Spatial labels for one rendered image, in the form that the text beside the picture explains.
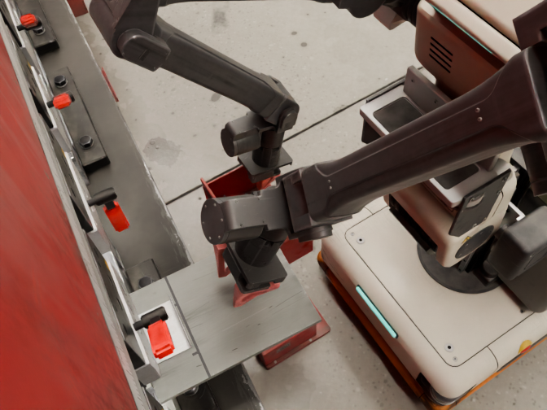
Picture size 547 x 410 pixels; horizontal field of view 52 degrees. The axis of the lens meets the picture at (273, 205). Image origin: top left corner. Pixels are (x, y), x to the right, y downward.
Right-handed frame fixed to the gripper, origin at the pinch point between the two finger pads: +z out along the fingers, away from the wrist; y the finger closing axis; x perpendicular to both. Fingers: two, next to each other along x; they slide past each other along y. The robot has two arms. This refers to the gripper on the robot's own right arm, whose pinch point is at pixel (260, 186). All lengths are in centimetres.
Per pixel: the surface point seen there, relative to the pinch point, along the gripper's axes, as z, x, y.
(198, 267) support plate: -15.8, 21.7, 26.8
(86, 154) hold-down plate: -5.3, -18.8, 31.6
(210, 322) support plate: -15.1, 31.0, 29.4
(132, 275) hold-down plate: -4.3, 11.6, 34.4
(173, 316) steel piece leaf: -14.3, 27.1, 33.7
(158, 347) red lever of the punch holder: -37, 41, 42
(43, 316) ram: -63, 47, 51
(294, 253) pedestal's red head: 7.9, 14.6, -1.3
